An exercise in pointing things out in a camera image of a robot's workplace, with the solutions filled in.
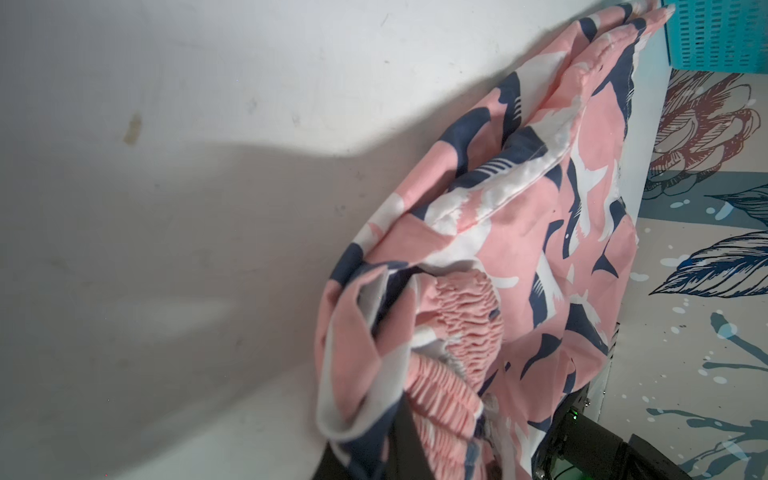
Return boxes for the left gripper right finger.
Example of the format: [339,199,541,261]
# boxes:
[386,398,434,480]

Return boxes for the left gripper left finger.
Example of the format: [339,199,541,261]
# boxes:
[311,444,352,480]

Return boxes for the pink shark print shorts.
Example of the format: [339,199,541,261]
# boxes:
[315,1,675,479]

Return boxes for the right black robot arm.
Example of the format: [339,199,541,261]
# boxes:
[532,387,689,480]

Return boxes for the teal plastic basket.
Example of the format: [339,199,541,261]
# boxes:
[663,0,767,74]

